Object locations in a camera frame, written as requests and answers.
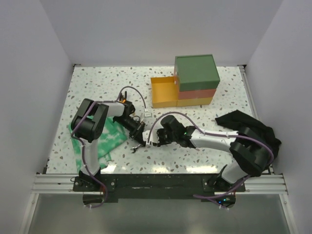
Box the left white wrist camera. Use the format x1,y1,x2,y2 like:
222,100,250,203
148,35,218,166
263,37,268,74
140,112,153,122

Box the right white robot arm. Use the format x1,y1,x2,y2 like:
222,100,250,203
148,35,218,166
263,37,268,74
147,114,274,192

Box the orange black pliers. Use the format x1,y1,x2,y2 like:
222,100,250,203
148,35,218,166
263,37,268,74
118,91,136,117

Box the green white cloth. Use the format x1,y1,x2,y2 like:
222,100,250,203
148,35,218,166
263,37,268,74
71,117,127,171

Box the black cloth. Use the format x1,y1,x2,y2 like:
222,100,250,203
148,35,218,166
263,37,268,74
214,109,282,171

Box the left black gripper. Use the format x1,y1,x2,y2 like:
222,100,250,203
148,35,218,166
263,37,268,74
114,116,146,146

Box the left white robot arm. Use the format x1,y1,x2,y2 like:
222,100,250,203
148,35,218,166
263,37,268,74
70,98,146,191

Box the orange drawer box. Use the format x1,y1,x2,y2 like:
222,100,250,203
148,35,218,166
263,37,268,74
175,82,216,99

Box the aluminium rail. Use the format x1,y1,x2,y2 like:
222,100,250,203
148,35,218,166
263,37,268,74
31,174,288,195

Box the green drawer box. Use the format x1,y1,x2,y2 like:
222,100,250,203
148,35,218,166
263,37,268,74
174,54,220,92

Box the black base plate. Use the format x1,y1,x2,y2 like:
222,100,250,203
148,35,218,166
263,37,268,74
71,173,245,205

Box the silver wrench front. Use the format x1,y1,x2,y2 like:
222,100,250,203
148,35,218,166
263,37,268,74
131,143,146,154

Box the yellow drawer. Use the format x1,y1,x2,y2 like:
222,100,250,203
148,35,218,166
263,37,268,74
151,77,213,108

